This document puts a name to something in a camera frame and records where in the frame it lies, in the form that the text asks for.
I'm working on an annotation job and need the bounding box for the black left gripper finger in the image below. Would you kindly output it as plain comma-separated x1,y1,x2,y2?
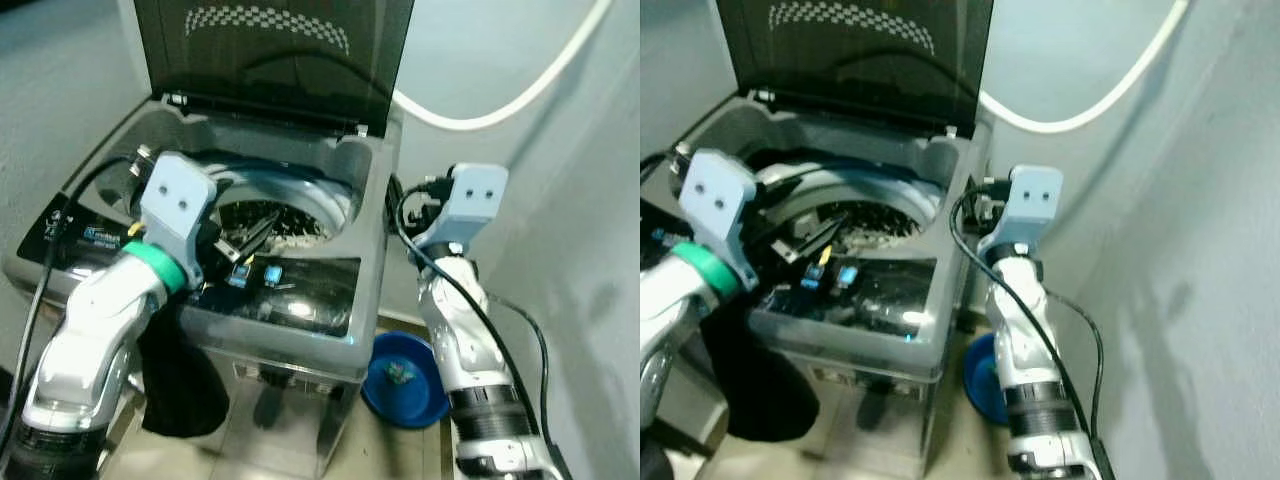
222,212,281,247
782,213,843,247
232,232,278,266
792,232,839,266

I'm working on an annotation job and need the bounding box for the grey top-load washing machine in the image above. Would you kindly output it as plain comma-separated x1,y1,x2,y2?
640,90,993,480
0,90,403,480

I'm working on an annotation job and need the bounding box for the plain black garment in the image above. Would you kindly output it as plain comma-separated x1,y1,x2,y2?
137,298,233,438
700,300,821,443

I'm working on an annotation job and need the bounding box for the dark tinted washer lid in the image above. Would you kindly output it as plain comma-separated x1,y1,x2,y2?
715,0,995,138
133,0,416,138

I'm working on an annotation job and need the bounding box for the blue plastic basin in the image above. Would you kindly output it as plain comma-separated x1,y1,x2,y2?
360,332,451,431
963,332,1011,426

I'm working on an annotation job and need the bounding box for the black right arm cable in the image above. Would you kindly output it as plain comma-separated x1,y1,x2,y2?
392,180,576,480
948,180,1116,480

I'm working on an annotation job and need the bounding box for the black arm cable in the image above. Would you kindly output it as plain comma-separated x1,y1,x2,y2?
948,180,1116,480
392,180,576,480
640,150,681,186
0,155,136,451

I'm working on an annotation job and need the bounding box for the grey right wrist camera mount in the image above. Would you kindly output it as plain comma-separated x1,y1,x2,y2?
1000,165,1064,246
440,163,509,246

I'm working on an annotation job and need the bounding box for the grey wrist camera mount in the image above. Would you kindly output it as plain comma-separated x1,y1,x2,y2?
678,150,759,276
138,152,219,263
440,163,509,246
1000,165,1064,246

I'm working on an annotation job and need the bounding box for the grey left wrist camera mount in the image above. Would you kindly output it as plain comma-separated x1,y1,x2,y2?
678,150,759,276
138,152,219,263

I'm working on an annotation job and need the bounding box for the white curved hose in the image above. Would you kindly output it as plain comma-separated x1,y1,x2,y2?
978,0,1193,135
390,0,613,133

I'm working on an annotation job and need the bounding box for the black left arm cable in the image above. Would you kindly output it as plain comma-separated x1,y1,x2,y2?
0,155,136,451
640,150,681,186

